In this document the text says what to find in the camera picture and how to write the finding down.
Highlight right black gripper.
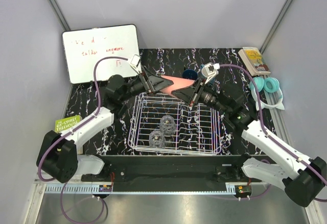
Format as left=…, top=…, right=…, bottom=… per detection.
left=172, top=77, right=230, bottom=115

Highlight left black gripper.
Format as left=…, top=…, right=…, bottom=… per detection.
left=120, top=66, right=173, bottom=102

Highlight dark blue mug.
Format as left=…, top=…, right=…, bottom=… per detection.
left=182, top=69, right=198, bottom=80

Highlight pink plastic cup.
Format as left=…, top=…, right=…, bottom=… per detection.
left=161, top=76, right=195, bottom=95

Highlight light blue mug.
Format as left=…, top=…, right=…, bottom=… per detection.
left=200, top=63, right=215, bottom=84

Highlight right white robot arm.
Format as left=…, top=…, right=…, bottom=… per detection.
left=171, top=79, right=326, bottom=207

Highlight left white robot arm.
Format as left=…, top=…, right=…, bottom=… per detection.
left=36, top=68, right=173, bottom=183

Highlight clear glass cup rear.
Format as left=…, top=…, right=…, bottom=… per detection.
left=159, top=115, right=176, bottom=136

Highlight clear glass cup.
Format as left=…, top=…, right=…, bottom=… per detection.
left=159, top=115, right=176, bottom=136
left=149, top=130, right=166, bottom=148

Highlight clear glass cup front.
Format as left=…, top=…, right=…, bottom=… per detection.
left=149, top=130, right=166, bottom=148

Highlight yellow cover book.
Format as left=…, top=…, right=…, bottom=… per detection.
left=238, top=47, right=271, bottom=76

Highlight white whiteboard with red writing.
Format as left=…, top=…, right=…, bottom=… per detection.
left=62, top=24, right=139, bottom=84

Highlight teal cat ear headphones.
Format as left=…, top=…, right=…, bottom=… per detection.
left=249, top=77, right=285, bottom=111

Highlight green treehouse book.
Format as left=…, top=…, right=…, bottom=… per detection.
left=54, top=115, right=81, bottom=133

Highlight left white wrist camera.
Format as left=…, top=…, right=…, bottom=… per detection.
left=127, top=54, right=141, bottom=74

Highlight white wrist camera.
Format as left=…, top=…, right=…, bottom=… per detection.
left=127, top=54, right=141, bottom=74
left=201, top=63, right=220, bottom=84

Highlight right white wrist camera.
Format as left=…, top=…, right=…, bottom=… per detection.
left=201, top=63, right=220, bottom=84

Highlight white wire dish rack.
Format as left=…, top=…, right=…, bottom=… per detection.
left=128, top=93, right=222, bottom=156

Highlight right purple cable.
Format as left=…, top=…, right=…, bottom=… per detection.
left=209, top=64, right=327, bottom=202

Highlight purple cable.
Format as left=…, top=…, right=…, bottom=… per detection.
left=209, top=64, right=327, bottom=202
left=37, top=56, right=132, bottom=223

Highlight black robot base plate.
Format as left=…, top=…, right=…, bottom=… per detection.
left=81, top=155, right=250, bottom=194

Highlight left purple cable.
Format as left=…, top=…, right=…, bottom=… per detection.
left=37, top=56, right=132, bottom=223

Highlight white slotted cable duct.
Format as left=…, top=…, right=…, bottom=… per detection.
left=45, top=184, right=112, bottom=194

